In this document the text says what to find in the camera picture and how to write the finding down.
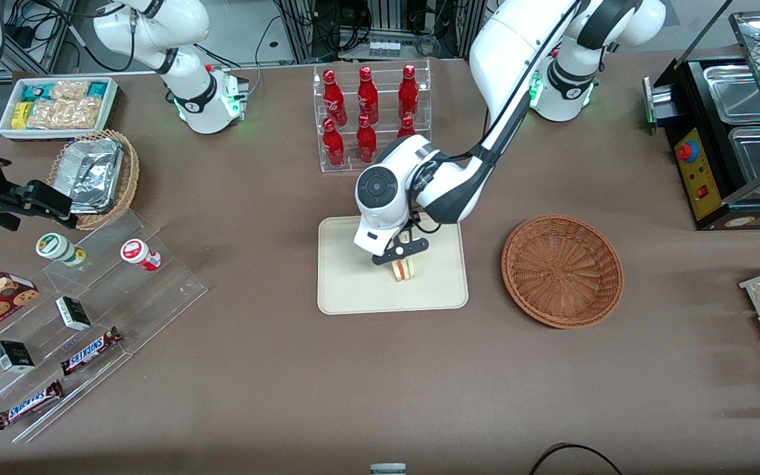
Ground black hot food warmer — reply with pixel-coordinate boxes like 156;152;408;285
643;0;760;232

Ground aluminium frame post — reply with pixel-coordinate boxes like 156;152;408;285
449;0;486;60
276;0;319;64

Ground triangular sandwich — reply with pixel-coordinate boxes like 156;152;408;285
390;230;418;282

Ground black looped cable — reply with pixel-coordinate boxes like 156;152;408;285
528;443;625;475

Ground brown round wicker basket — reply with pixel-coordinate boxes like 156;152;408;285
501;214;625;330

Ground aluminium foil container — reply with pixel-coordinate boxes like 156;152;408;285
60;137;125;215

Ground red lid cup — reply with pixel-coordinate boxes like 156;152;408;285
121;239;162;272

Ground clear acrylic stepped stand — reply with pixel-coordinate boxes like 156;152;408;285
0;208;209;444

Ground green lid cup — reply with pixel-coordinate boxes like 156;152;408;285
36;232;87;268

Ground white rectangular snack bin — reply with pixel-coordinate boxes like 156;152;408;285
0;76;121;142

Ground small clear cracker bag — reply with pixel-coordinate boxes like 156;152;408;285
50;79;90;103

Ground clear acrylic bottle rack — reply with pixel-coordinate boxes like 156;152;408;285
313;58;433;174

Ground small black box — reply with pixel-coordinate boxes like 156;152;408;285
55;296;92;332
0;340;36;373

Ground brown Snickers bar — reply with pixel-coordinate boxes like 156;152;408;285
60;327;123;377
0;379;65;431

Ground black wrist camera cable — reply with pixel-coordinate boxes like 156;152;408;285
413;0;582;236

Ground light woven wicker basket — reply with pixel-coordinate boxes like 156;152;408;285
47;129;141;232

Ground large clear cracker bag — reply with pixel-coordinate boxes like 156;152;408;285
26;98;102;131

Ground black left wrist camera bar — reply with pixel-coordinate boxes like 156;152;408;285
371;236;431;267

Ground beige plastic serving tray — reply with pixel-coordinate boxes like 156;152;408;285
317;211;470;316

